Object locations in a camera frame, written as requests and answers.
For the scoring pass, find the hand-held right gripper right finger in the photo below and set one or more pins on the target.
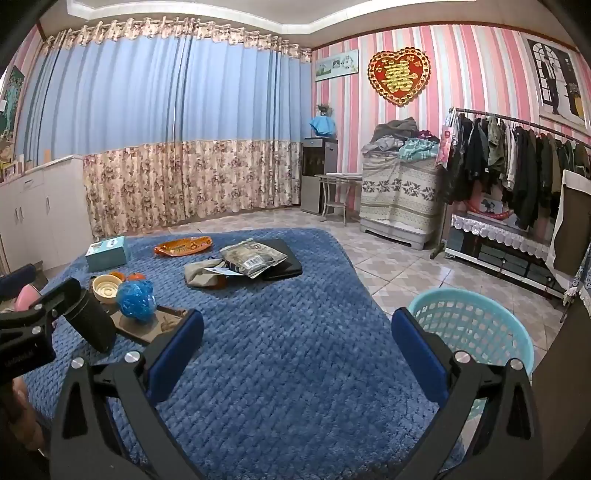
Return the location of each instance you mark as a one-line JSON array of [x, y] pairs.
[[418, 355]]

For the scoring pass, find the teal tissue box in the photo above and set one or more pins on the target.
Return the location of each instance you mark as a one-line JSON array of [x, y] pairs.
[[106, 258]]

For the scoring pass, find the metal clothes rack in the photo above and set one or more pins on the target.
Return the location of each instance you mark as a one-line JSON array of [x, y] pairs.
[[508, 118]]

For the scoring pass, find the pink hanging bag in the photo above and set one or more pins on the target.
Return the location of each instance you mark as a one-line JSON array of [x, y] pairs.
[[445, 143]]

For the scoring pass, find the landscape wall picture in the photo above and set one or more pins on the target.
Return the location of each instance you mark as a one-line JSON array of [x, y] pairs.
[[337, 64]]

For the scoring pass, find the green wall painting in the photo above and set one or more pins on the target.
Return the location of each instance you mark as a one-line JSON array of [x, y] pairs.
[[11, 106]]

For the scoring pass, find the small potted plant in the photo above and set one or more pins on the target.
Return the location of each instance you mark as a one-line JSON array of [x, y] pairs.
[[324, 110]]

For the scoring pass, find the light blue plastic basket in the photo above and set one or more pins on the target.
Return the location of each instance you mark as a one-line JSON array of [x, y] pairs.
[[485, 332]]

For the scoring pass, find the red plastic item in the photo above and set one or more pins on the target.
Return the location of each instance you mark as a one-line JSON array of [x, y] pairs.
[[489, 210]]

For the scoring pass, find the teal patterned garment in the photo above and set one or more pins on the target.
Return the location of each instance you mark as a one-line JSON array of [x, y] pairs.
[[418, 150]]

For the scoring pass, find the orange lid white inside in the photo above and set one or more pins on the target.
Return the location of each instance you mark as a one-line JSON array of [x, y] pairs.
[[106, 288]]

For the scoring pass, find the beige cloth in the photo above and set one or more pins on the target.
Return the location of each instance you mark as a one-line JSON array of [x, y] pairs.
[[198, 274]]

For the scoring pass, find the row of hanging clothes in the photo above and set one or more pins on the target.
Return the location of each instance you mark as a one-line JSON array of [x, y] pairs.
[[508, 157]]

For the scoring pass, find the dark olive jacket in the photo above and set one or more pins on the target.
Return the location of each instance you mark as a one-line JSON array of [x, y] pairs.
[[397, 127]]

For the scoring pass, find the red gold heart ornament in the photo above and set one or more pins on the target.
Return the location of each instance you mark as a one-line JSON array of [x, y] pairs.
[[399, 76]]

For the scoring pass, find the white paper card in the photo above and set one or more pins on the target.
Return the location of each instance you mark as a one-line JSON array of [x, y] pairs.
[[226, 271]]

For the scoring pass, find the white cabinet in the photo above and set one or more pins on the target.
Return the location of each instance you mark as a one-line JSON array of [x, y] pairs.
[[41, 207]]

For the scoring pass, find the blue knitted blanket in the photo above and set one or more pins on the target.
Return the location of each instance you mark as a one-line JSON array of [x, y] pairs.
[[277, 346]]

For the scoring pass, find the orange snack packet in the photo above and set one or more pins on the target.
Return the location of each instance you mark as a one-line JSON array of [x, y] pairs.
[[184, 247]]

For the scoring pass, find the framed wall poster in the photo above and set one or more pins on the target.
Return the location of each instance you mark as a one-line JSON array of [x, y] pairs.
[[554, 78]]

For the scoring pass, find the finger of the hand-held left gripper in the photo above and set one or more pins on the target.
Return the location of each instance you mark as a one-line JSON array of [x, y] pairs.
[[16, 279], [62, 297]]

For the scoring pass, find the grey printed foil bag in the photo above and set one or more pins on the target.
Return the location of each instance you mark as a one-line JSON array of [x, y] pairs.
[[251, 258]]

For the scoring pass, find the brown wooden tray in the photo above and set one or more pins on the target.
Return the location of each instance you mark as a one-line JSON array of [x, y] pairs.
[[147, 330]]

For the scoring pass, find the low dark cabinet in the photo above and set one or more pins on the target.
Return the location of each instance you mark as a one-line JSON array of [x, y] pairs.
[[498, 267]]

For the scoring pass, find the blue cloth cover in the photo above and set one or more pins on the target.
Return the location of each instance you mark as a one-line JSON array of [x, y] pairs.
[[323, 125]]

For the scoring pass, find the brown furniture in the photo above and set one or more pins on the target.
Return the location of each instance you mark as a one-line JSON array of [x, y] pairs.
[[563, 369]]

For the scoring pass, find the pink round object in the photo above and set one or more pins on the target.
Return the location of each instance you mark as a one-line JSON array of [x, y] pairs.
[[27, 300]]

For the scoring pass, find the grey water dispenser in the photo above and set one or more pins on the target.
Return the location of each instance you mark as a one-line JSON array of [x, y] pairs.
[[318, 175]]

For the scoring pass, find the grey garment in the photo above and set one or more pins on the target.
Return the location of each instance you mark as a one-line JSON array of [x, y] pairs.
[[378, 145]]

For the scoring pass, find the small white metal table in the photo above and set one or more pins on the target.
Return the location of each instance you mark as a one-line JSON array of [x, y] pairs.
[[339, 176]]

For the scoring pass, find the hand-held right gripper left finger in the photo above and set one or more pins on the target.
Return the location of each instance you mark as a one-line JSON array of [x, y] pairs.
[[175, 355]]

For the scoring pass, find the white lace cloth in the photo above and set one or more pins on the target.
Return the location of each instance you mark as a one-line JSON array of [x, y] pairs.
[[503, 233]]

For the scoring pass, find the blue floral curtain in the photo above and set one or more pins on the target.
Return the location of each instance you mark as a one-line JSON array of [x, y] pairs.
[[138, 92]]

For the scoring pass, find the patterned beige cloth cover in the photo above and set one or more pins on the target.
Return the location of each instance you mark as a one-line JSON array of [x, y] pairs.
[[397, 189]]

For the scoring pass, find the blue plastic bag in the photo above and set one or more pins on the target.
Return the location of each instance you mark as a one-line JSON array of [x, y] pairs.
[[136, 300]]

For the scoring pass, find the black flat case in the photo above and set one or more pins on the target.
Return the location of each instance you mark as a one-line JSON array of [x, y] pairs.
[[290, 267]]

